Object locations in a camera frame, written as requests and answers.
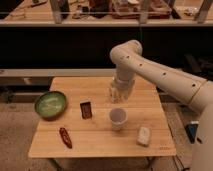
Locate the wooden shelf with clutter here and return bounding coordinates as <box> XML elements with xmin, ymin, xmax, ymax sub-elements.
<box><xmin>0</xmin><ymin>0</ymin><xmax>213</xmax><ymax>27</ymax></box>

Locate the wooden table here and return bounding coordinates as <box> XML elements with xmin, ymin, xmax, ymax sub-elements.
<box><xmin>29</xmin><ymin>77</ymin><xmax>176</xmax><ymax>158</ymax></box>

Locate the white paper cup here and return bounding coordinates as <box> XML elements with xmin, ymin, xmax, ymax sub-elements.
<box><xmin>109</xmin><ymin>108</ymin><xmax>127</xmax><ymax>131</ymax></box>

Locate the green ceramic bowl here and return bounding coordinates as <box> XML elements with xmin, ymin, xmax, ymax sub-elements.
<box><xmin>34</xmin><ymin>91</ymin><xmax>67</xmax><ymax>119</ymax></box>

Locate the red chili pepper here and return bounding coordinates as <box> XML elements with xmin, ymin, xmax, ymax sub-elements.
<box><xmin>59</xmin><ymin>127</ymin><xmax>72</xmax><ymax>148</ymax></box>

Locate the white sponge block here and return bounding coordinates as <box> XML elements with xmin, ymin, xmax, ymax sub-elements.
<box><xmin>137</xmin><ymin>127</ymin><xmax>151</xmax><ymax>146</ymax></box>

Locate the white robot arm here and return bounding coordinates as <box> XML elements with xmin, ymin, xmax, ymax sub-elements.
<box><xmin>110</xmin><ymin>40</ymin><xmax>213</xmax><ymax>171</ymax></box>

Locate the dark brown eraser block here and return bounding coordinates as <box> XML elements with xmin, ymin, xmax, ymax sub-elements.
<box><xmin>80</xmin><ymin>102</ymin><xmax>92</xmax><ymax>119</ymax></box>

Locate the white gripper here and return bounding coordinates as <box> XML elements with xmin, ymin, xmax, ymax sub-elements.
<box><xmin>109</xmin><ymin>78</ymin><xmax>135</xmax><ymax>103</ymax></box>

